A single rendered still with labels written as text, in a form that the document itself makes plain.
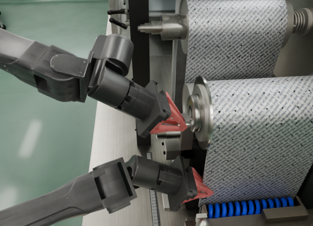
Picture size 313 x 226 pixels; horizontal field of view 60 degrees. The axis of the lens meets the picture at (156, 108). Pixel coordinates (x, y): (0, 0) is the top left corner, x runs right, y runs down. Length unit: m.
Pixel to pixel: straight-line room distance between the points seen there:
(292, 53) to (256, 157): 0.39
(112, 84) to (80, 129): 2.05
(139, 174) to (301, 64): 0.54
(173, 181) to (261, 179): 0.20
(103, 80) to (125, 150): 0.55
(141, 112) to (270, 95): 0.24
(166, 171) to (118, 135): 0.49
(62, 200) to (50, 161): 1.82
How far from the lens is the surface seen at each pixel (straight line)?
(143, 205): 0.82
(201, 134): 0.53
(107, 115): 1.12
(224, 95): 0.51
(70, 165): 2.20
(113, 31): 1.48
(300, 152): 0.63
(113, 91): 0.44
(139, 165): 0.53
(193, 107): 0.52
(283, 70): 0.92
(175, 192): 0.58
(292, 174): 0.68
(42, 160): 2.32
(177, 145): 0.64
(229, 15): 0.68
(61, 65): 0.45
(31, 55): 0.47
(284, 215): 0.69
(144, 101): 0.47
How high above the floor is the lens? 1.59
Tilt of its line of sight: 37 degrees down
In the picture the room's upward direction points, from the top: straight up
